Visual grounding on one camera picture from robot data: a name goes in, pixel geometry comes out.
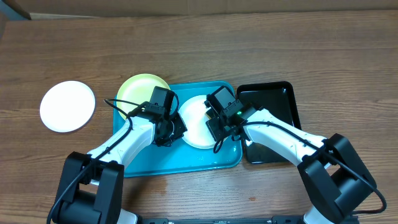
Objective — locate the teal plastic tray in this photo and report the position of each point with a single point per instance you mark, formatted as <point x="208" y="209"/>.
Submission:
<point x="181" y="157"/>

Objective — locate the black rectangular tray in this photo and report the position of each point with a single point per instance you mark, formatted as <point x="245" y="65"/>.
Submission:
<point x="279" y="99"/>

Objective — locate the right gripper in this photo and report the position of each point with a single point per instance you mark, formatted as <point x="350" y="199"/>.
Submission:
<point x="216" y="127"/>

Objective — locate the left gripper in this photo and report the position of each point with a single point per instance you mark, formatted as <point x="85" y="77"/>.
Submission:
<point x="181" y="127"/>

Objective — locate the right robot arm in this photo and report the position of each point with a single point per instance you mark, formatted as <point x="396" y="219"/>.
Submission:
<point x="335" y="178"/>

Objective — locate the green yellow sponge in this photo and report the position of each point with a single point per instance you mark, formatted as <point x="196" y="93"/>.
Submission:
<point x="209" y="114"/>

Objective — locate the white plate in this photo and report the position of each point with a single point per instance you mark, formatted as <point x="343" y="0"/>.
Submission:
<point x="193" y="114"/>
<point x="67" y="106"/>

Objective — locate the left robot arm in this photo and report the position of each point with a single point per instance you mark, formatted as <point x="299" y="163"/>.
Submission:
<point x="91" y="185"/>

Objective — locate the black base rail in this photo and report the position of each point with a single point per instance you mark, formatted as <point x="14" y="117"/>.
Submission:
<point x="289" y="219"/>

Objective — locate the yellow-green plate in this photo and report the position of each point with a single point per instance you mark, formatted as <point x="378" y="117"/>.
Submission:
<point x="138" y="89"/>

